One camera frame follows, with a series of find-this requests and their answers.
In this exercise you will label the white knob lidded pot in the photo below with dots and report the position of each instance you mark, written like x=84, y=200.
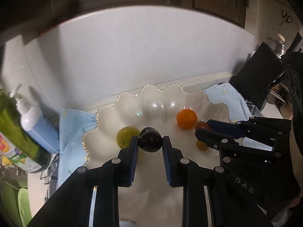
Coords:
x=280, y=44

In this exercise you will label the dark plum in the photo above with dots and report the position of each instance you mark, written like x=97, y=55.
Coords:
x=150, y=143

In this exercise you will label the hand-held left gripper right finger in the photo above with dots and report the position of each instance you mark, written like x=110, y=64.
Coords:
x=167, y=163

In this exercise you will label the small yellow green plum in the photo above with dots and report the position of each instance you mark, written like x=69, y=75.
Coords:
x=201, y=146

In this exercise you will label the grey checked cloth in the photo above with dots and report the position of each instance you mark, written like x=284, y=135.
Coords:
x=254, y=110

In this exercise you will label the orange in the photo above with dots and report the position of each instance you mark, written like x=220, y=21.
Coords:
x=186, y=119

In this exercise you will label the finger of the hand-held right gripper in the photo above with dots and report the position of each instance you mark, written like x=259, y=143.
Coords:
x=224, y=127
x=213, y=140

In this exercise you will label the steel pot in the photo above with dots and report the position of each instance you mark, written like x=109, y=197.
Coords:
x=279, y=99

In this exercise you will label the blue pump bottle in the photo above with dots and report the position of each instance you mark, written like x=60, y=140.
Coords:
x=35, y=127

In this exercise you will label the green plastic basin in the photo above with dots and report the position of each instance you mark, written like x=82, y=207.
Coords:
x=24, y=208

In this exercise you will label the small reddish brown fruit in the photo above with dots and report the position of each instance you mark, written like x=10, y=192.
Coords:
x=201, y=124

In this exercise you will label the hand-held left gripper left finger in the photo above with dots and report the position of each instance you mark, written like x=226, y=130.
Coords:
x=133, y=163

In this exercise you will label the hanging black scissors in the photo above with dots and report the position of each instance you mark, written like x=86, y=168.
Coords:
x=286, y=17

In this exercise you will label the white scalloped bowl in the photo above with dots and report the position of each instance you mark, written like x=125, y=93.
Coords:
x=153, y=113

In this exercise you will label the green citrus fruit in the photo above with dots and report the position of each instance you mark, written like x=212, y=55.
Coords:
x=125, y=134

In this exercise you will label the green dish soap bottle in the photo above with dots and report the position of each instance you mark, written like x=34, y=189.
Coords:
x=16, y=132

